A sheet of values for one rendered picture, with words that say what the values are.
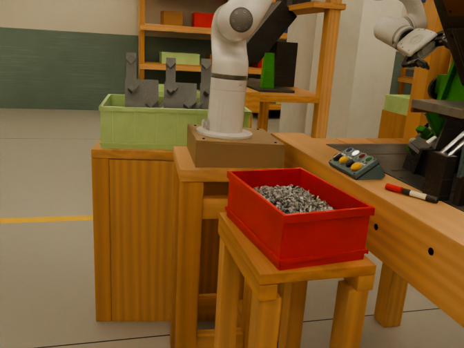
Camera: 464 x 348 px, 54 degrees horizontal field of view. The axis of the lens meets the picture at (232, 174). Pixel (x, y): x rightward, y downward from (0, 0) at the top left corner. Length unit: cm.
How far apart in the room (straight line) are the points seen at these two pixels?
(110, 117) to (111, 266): 64
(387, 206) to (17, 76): 744
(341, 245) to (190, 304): 75
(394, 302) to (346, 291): 127
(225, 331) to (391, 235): 52
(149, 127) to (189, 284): 68
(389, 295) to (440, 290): 126
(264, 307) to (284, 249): 13
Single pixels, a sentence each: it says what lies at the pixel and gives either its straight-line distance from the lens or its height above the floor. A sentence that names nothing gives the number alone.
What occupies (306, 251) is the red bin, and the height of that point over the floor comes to 84.
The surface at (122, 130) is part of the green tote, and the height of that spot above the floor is 86.
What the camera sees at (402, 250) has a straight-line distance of 109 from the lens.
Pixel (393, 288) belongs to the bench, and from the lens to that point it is 225.
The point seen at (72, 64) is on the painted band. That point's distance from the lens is 804.
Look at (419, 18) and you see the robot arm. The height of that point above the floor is 134.
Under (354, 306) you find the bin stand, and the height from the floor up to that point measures 70.
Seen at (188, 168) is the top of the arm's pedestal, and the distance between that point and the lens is 141.
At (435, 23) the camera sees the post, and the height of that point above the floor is 134.
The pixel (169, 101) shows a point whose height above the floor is 95.
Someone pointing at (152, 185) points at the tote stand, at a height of 65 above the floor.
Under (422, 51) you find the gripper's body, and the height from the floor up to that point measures 124.
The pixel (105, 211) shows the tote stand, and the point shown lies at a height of 53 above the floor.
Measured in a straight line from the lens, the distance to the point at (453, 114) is 104.
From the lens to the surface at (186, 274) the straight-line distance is 154.
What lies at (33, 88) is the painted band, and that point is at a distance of 815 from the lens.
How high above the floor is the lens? 123
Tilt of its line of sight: 16 degrees down
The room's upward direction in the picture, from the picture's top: 3 degrees clockwise
